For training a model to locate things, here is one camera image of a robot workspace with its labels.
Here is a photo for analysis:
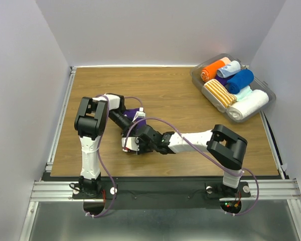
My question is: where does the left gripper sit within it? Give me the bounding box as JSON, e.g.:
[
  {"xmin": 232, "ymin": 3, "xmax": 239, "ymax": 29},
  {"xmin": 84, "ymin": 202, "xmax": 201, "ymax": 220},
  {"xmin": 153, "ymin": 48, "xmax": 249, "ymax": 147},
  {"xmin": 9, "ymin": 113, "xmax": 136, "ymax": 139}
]
[{"xmin": 107, "ymin": 109, "xmax": 138, "ymax": 138}]

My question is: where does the purple towel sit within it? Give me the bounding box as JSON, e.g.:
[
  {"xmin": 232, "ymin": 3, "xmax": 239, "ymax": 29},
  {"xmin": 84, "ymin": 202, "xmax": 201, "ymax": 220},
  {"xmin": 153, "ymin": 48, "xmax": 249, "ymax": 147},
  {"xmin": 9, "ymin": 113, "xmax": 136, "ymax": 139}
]
[
  {"xmin": 215, "ymin": 75, "xmax": 229, "ymax": 86},
  {"xmin": 124, "ymin": 108, "xmax": 146, "ymax": 131}
]

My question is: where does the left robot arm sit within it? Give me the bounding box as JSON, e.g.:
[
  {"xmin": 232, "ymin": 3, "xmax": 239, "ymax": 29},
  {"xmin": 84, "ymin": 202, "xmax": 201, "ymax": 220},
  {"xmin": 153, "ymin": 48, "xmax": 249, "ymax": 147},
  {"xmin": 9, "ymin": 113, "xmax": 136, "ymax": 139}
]
[{"xmin": 73, "ymin": 94, "xmax": 144, "ymax": 198}]

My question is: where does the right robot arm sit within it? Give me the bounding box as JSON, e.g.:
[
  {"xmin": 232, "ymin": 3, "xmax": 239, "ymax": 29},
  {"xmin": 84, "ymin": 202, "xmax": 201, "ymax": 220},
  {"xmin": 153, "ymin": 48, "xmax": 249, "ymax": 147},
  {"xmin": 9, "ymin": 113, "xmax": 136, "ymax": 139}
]
[{"xmin": 135, "ymin": 125, "xmax": 248, "ymax": 196}]

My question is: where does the orange striped rolled towel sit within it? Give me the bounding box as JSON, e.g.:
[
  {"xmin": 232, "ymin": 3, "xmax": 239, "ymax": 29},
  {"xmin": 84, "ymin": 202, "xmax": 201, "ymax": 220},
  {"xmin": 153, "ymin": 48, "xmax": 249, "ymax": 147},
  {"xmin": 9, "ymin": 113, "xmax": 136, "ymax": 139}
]
[{"xmin": 204, "ymin": 79, "xmax": 237, "ymax": 108}]

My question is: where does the purple rolled towel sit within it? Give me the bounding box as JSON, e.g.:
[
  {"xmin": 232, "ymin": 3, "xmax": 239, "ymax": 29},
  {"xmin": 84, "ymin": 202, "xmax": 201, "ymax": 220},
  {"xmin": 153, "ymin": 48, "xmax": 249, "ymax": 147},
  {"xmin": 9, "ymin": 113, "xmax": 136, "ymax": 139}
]
[{"xmin": 215, "ymin": 75, "xmax": 229, "ymax": 86}]

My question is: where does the clear plastic bin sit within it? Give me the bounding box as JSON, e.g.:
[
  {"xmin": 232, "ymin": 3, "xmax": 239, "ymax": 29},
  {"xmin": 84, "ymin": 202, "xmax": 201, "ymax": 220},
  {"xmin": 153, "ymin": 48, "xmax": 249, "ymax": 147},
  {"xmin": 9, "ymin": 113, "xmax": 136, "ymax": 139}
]
[{"xmin": 190, "ymin": 54, "xmax": 276, "ymax": 123}]

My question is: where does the pale teal rolled towel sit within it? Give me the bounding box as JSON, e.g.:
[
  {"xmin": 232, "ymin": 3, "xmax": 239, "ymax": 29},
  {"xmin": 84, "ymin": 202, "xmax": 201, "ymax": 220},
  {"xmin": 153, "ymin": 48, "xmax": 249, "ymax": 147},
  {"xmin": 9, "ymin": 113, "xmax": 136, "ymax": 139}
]
[{"xmin": 235, "ymin": 85, "xmax": 252, "ymax": 101}]

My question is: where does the light blue patterned rolled towel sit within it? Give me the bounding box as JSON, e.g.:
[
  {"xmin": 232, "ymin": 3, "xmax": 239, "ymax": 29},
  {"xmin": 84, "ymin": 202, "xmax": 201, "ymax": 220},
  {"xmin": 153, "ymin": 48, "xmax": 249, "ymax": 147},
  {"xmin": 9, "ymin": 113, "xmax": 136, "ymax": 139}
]
[{"xmin": 217, "ymin": 60, "xmax": 241, "ymax": 78}]

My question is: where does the white rolled towel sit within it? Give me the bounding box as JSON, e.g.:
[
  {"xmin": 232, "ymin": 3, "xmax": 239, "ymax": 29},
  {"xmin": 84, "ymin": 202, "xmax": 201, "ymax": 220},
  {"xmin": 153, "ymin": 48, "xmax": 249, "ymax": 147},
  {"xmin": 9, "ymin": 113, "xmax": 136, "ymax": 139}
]
[{"xmin": 227, "ymin": 89, "xmax": 269, "ymax": 120}]

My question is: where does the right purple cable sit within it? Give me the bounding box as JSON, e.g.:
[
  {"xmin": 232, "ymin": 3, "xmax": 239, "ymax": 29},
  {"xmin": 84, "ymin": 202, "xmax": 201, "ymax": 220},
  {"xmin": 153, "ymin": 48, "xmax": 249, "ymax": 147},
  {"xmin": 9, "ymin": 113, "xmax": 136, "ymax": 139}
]
[{"xmin": 124, "ymin": 117, "xmax": 260, "ymax": 217}]

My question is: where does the purple cable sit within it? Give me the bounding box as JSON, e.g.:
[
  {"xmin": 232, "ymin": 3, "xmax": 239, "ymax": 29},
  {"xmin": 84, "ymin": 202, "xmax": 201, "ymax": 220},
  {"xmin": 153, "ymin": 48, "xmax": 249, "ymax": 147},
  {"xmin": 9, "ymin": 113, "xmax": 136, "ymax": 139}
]
[
  {"xmin": 124, "ymin": 117, "xmax": 260, "ymax": 217},
  {"xmin": 84, "ymin": 94, "xmax": 144, "ymax": 218}
]

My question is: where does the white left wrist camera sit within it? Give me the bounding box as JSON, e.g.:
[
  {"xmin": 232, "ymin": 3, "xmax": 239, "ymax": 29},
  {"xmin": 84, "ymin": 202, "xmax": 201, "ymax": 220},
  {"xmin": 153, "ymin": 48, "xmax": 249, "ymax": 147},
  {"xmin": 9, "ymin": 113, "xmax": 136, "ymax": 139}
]
[{"xmin": 132, "ymin": 107, "xmax": 146, "ymax": 122}]

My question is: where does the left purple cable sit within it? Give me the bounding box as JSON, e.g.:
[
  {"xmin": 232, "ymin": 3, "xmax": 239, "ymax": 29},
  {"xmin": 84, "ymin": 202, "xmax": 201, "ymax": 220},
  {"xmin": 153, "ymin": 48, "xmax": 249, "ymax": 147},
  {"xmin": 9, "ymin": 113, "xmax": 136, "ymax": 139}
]
[{"xmin": 84, "ymin": 94, "xmax": 144, "ymax": 218}]

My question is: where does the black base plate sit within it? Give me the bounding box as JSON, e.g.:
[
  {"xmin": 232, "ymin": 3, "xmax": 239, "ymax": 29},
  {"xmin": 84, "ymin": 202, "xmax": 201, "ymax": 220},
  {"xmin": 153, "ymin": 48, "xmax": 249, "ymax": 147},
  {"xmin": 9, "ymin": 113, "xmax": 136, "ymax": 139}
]
[{"xmin": 72, "ymin": 177, "xmax": 251, "ymax": 210}]

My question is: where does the aluminium frame rail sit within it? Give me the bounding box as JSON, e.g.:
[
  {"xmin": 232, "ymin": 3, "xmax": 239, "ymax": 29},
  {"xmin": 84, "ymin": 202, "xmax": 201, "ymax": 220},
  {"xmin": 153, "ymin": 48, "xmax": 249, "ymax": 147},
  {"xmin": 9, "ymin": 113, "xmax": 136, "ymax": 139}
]
[{"xmin": 31, "ymin": 180, "xmax": 301, "ymax": 202}]

